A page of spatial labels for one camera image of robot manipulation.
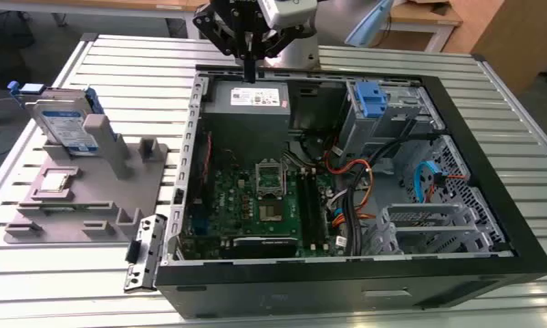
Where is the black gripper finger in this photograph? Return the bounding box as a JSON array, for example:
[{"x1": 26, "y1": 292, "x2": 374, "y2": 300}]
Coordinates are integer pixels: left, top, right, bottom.
[
  {"x1": 193, "y1": 6, "x2": 253, "y2": 84},
  {"x1": 250, "y1": 26, "x2": 315, "y2": 84}
]

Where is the hard disk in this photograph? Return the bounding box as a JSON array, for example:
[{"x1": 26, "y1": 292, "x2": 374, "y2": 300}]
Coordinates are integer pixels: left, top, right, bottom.
[{"x1": 7, "y1": 81, "x2": 103, "y2": 159}]

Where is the blue data wire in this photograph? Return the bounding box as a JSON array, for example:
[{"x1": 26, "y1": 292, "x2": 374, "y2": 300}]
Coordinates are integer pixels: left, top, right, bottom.
[{"x1": 413, "y1": 160, "x2": 446, "y2": 206}]

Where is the orange disk power wire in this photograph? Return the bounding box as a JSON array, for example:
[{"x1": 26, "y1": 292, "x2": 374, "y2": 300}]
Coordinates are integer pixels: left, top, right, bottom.
[{"x1": 432, "y1": 172, "x2": 466, "y2": 192}]

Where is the grey metal disk bay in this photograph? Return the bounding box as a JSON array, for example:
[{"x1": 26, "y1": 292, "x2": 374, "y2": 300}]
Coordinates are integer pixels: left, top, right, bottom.
[{"x1": 377, "y1": 203, "x2": 506, "y2": 256}]

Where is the grey power supply unit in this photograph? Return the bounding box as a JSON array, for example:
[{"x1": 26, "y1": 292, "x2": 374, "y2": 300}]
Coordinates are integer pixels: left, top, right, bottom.
[{"x1": 199, "y1": 81, "x2": 294, "y2": 168}]

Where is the wooden top desk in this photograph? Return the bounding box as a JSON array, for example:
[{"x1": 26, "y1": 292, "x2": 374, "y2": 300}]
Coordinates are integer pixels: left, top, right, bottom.
[{"x1": 8, "y1": 0, "x2": 465, "y2": 52}]

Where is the grey optical drive cage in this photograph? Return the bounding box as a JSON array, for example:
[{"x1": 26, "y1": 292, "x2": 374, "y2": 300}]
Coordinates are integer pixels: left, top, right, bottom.
[{"x1": 339, "y1": 79, "x2": 442, "y2": 165}]

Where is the metal socket cover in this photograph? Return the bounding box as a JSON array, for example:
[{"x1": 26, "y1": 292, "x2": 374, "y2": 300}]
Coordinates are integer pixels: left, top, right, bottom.
[{"x1": 254, "y1": 159, "x2": 287, "y2": 201}]

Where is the black waste bin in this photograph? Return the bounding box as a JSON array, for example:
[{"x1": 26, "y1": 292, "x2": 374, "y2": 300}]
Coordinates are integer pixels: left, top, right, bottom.
[{"x1": 0, "y1": 27, "x2": 36, "y2": 90}]

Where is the black RAM slot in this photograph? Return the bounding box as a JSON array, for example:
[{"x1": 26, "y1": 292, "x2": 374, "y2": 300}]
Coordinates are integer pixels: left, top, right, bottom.
[
  {"x1": 311, "y1": 166, "x2": 329, "y2": 252},
  {"x1": 298, "y1": 166, "x2": 314, "y2": 251}
]

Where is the green motherboard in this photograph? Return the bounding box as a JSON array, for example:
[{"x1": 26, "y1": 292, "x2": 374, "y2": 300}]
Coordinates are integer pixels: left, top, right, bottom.
[{"x1": 182, "y1": 163, "x2": 347, "y2": 259}]

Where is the CPU socket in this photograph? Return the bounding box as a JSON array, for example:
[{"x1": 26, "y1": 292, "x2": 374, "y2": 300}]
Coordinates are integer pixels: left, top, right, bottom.
[{"x1": 258, "y1": 201, "x2": 287, "y2": 223}]

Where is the wooden cabinet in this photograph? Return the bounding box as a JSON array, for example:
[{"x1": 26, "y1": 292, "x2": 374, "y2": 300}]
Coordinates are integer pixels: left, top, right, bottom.
[{"x1": 472, "y1": 0, "x2": 547, "y2": 96}]

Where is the grey parts rack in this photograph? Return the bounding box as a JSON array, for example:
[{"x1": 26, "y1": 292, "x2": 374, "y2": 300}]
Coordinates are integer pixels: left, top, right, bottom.
[{"x1": 3, "y1": 113, "x2": 171, "y2": 244}]

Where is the silver CPU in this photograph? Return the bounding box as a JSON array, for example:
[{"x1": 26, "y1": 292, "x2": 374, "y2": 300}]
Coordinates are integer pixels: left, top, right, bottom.
[{"x1": 40, "y1": 172, "x2": 74, "y2": 192}]

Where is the black graphics card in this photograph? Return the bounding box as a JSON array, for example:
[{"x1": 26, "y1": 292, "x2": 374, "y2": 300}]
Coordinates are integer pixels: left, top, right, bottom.
[{"x1": 221, "y1": 235, "x2": 301, "y2": 260}]

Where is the black open PC case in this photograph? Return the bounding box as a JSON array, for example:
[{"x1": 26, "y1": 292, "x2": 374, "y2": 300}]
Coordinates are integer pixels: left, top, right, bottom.
[{"x1": 154, "y1": 63, "x2": 547, "y2": 320}]

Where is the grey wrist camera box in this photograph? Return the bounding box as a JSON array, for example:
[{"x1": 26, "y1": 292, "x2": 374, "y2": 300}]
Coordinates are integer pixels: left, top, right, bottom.
[{"x1": 257, "y1": 0, "x2": 319, "y2": 29}]

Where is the blue drive bay bracket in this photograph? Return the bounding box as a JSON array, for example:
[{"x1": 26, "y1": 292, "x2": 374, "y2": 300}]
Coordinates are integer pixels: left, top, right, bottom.
[{"x1": 354, "y1": 81, "x2": 389, "y2": 119}]

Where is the orange yellow wire bundle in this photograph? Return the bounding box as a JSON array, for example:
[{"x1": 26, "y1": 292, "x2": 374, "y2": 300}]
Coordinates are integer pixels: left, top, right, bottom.
[{"x1": 323, "y1": 159, "x2": 379, "y2": 236}]

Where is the black cable bundle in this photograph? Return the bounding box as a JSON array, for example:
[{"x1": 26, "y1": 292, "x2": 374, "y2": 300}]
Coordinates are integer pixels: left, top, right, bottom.
[{"x1": 345, "y1": 135, "x2": 442, "y2": 256}]

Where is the grey hinged retainer bracket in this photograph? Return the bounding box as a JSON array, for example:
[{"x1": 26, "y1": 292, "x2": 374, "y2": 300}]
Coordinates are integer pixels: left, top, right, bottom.
[{"x1": 123, "y1": 213, "x2": 170, "y2": 294}]

